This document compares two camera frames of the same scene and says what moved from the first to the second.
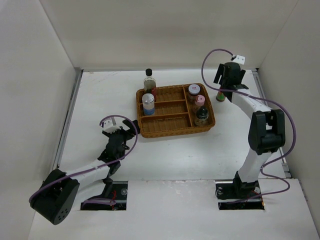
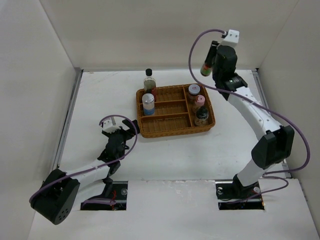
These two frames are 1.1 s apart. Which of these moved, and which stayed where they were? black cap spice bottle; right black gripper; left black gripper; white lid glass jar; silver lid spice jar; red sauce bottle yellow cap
Moved: right black gripper; red sauce bottle yellow cap
Stayed: left black gripper; white lid glass jar; silver lid spice jar; black cap spice bottle
